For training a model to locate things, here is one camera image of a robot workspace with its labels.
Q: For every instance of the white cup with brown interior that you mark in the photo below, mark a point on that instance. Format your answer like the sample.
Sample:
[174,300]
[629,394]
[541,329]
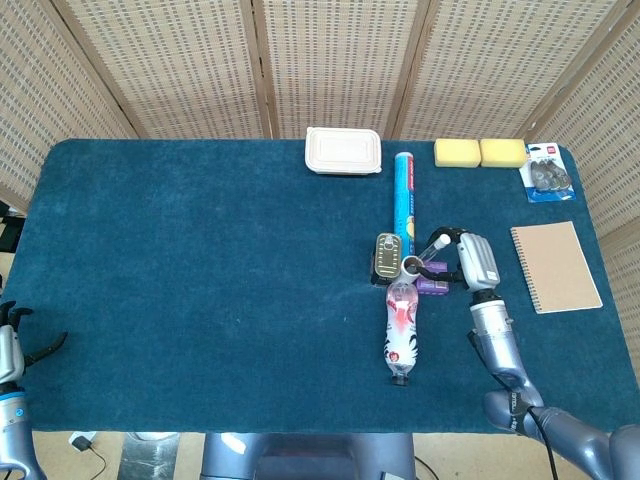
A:
[410,274]

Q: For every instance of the blue cling film roll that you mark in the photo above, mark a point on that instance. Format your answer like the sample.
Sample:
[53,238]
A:
[405,200]

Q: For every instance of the blue blister pack of clips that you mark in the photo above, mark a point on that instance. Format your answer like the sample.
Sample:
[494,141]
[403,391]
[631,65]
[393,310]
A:
[547,175]

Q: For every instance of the black tin can gold lid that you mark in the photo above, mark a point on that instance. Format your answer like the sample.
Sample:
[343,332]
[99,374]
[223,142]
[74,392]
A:
[387,255]

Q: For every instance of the plastic bottle black cap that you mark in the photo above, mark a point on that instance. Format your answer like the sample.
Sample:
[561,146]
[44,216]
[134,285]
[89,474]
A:
[400,340]

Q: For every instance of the clear test tube white cap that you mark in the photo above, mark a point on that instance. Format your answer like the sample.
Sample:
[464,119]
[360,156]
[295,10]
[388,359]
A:
[441,242]

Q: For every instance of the yellow sponge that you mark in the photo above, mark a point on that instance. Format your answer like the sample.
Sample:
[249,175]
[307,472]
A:
[456,152]
[502,152]

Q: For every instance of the beige lidded food container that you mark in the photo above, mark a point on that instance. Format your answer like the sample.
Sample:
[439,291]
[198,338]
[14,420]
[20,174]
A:
[342,150]

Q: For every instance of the purple box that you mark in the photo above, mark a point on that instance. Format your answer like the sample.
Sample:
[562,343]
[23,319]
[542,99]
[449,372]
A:
[432,288]

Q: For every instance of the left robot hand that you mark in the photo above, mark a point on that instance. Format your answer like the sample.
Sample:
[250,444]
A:
[10,350]

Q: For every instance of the shiny metal floor plate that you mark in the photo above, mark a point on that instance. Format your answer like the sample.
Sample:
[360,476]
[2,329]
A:
[150,457]

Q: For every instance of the brown spiral notebook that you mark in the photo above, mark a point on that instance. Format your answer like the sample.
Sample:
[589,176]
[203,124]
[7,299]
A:
[555,265]

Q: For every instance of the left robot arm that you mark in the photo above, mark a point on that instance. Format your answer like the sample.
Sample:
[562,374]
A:
[15,430]

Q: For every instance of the black white background object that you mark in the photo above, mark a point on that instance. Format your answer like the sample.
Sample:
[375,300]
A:
[7,235]

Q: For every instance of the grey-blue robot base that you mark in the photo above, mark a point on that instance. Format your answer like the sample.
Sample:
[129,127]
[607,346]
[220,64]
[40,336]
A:
[310,457]

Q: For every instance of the blue table cloth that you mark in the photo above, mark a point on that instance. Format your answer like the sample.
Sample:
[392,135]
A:
[200,275]

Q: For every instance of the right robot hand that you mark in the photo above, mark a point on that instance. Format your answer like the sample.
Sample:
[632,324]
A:
[477,262]

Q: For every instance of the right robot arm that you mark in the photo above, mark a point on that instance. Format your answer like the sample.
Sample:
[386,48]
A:
[500,340]

